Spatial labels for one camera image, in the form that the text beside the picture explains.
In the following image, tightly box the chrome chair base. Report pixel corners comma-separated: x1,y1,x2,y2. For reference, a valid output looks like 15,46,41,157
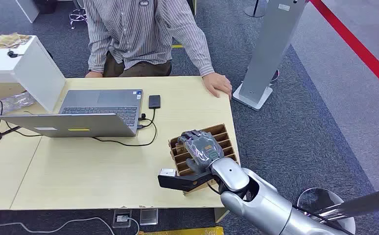
68,0,88,30

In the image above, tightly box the white floor cable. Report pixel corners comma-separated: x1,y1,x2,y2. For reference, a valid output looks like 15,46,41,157
0,216,141,235

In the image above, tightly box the grey open laptop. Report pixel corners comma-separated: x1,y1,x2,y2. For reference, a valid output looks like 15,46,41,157
0,89,144,139

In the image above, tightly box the white furniture panel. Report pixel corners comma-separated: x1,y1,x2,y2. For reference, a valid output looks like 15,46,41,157
15,0,41,24

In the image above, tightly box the black external drive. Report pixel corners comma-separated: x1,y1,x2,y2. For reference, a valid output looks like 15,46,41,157
148,94,162,110

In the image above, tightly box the round grey stanchion base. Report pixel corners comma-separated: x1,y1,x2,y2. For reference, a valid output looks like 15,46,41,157
244,0,269,18

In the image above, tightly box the wooden slotted card organizer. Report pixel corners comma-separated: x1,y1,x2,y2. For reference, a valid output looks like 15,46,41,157
168,123,239,196

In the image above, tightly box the white box cabinet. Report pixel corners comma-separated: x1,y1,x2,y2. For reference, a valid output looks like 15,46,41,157
0,35,67,114

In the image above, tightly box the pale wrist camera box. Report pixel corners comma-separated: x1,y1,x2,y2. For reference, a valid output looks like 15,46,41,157
159,168,177,178

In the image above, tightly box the small black clip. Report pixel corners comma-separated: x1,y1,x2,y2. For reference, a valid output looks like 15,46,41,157
6,49,25,59

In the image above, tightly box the floor power outlet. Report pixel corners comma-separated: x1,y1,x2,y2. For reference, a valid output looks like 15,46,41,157
112,210,133,229

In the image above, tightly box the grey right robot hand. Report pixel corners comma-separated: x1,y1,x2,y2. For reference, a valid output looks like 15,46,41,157
176,129,225,175

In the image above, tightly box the crumpled tan paper packet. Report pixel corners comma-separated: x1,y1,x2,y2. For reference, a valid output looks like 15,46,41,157
0,32,32,49

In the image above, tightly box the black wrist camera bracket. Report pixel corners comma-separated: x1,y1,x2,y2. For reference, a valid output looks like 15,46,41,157
157,171,217,192

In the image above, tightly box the person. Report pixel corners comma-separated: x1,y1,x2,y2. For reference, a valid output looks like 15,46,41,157
83,0,233,100

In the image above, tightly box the clear plastic bottle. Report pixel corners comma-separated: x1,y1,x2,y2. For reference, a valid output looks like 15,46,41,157
0,91,36,117

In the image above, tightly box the clear floor socket cover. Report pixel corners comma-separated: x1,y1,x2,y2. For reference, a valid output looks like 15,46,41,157
139,208,159,226

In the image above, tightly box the chrome stanchion base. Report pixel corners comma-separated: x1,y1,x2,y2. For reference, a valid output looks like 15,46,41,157
296,187,356,235

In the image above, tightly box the chrome stanchion pole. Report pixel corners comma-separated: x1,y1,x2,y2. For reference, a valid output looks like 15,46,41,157
312,186,379,222

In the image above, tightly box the black drive cable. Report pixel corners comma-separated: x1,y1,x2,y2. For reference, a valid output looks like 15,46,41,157
92,108,158,147

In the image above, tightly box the red barrier belt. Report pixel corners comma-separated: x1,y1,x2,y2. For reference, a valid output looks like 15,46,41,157
309,0,379,99

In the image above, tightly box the yellow patterned cloth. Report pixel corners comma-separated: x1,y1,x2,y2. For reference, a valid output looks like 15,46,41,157
139,226,225,235

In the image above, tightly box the grey standing pillar kiosk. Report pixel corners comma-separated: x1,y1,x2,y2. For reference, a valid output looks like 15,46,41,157
232,0,307,112

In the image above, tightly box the person's left hand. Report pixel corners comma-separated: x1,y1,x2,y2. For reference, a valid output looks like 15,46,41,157
202,72,233,100

